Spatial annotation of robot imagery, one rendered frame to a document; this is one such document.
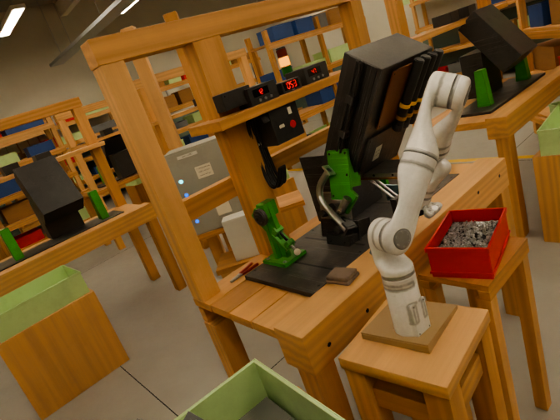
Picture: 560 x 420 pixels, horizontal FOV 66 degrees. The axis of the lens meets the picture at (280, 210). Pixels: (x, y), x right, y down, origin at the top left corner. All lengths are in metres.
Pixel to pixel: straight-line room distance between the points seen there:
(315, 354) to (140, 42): 1.24
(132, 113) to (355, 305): 1.04
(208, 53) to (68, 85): 10.07
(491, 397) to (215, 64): 1.53
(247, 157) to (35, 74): 10.06
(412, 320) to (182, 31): 1.33
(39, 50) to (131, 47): 10.19
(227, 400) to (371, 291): 0.63
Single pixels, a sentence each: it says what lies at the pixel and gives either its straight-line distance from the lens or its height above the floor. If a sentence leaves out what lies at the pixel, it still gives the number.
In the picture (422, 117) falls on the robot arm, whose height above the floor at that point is 1.42.
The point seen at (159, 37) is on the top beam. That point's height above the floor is 1.89.
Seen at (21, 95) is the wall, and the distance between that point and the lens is 11.58.
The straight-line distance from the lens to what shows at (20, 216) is 8.31.
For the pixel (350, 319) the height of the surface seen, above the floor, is 0.82.
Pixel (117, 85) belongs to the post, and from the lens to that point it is 1.68.
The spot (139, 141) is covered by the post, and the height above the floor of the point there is 1.57.
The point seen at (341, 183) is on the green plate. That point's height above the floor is 1.14.
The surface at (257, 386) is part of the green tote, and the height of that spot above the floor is 0.89.
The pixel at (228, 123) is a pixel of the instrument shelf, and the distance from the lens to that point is 1.72.
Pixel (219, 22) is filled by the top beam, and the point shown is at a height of 1.89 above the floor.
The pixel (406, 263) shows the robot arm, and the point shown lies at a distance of 1.21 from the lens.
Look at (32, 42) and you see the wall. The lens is 11.90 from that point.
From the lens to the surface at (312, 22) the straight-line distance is 7.71.
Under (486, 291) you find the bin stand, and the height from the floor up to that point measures 0.78.
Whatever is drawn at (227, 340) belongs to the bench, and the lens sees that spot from 1.94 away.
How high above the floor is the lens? 1.66
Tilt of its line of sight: 18 degrees down
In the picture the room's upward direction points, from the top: 19 degrees counter-clockwise
